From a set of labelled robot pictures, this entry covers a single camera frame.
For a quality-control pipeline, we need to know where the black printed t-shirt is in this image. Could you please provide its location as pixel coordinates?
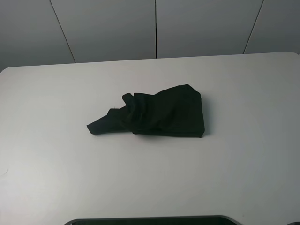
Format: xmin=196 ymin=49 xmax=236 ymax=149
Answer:
xmin=87 ymin=84 xmax=205 ymax=138

